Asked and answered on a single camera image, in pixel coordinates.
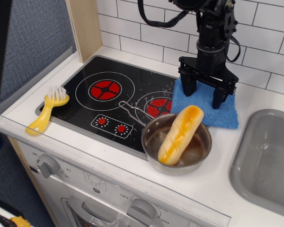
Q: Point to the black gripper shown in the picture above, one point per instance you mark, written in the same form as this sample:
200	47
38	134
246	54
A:
209	68

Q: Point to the blue cloth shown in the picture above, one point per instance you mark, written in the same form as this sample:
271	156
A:
224	117

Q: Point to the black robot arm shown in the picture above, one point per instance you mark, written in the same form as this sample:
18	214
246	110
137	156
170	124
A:
215	24

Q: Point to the black toy stove top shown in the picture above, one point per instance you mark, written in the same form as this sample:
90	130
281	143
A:
111	102

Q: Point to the toy bread loaf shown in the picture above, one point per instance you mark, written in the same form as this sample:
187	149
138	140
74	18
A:
180	134

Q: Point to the grey sink basin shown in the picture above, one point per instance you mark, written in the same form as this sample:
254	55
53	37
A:
257	172

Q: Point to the grey right oven knob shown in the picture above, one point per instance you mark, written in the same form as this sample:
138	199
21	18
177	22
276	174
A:
141	210

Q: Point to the grey oven knob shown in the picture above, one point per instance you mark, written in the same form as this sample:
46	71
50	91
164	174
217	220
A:
141	210
47	165

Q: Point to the yellow dish brush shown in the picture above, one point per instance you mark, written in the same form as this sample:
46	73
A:
56	97

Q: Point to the white toy oven front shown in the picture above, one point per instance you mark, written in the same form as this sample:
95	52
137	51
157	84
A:
78	198

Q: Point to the grey left oven knob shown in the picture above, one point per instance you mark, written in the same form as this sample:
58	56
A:
47	165

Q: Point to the yellow object bottom left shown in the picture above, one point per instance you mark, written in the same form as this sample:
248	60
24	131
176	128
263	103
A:
21	222

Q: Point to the steel saucepan with handle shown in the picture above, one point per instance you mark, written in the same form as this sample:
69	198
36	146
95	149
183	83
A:
153	135

